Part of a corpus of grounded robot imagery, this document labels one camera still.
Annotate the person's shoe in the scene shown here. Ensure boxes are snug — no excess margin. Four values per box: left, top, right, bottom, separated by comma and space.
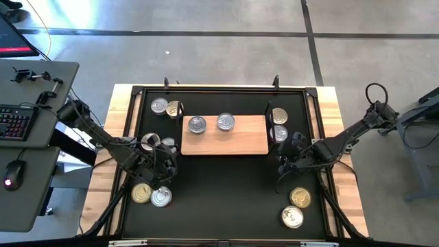
0, 0, 23, 10
3, 9, 31, 25

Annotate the blue tuna can pale lid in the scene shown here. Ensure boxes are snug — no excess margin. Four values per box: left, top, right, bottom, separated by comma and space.
281, 204, 305, 230

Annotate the black desk clamp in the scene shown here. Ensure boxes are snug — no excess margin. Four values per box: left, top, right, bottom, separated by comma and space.
35, 78, 65, 106
11, 67, 52, 84

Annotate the black computer mouse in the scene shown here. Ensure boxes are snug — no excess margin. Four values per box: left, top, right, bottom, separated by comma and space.
2, 159, 27, 191

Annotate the white box under desk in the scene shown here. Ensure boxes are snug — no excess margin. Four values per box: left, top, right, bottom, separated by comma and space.
54, 121, 97, 174

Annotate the blue tuna can silver lid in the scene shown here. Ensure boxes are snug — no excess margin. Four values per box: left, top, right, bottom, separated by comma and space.
270, 124, 289, 143

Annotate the green tuna can gold lid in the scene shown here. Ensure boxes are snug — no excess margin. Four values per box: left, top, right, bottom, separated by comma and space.
165, 99, 184, 120
270, 107, 289, 126

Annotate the green tuna can silver lid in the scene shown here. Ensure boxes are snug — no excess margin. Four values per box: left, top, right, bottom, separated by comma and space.
187, 115, 208, 135
150, 97, 169, 116

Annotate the black monitor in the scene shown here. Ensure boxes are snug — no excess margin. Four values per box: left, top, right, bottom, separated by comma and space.
0, 12, 40, 58

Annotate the black table mat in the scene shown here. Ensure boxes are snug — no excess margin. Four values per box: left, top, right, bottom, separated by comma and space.
121, 89, 327, 240

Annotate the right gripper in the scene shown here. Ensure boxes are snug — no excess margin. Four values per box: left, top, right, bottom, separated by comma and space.
277, 132, 315, 176

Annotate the yellow cable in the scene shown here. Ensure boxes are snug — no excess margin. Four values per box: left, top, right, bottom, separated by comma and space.
25, 0, 52, 58

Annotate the grey desk top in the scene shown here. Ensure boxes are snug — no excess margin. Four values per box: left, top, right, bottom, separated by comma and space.
0, 146, 61, 233
0, 58, 80, 149

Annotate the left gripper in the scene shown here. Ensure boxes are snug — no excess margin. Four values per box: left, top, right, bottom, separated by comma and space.
145, 140, 179, 185

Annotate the wooden shelf with black legs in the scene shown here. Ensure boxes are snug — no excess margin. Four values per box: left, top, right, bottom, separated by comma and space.
176, 100, 276, 156

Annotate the black desk leg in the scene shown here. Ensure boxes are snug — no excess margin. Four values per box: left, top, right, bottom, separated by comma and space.
49, 128, 97, 168

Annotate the black backlit keyboard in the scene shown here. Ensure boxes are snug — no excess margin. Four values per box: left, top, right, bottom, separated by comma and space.
0, 104, 40, 142

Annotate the silver frame end plate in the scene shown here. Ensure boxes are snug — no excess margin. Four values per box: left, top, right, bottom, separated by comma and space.
108, 239, 148, 247
300, 241, 340, 247

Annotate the blue tuna can gold lid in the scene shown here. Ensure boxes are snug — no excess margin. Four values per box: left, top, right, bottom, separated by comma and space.
289, 186, 312, 209
130, 182, 153, 204

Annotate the dark grey desk frame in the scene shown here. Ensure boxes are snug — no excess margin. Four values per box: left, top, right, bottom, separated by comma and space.
378, 86, 439, 203

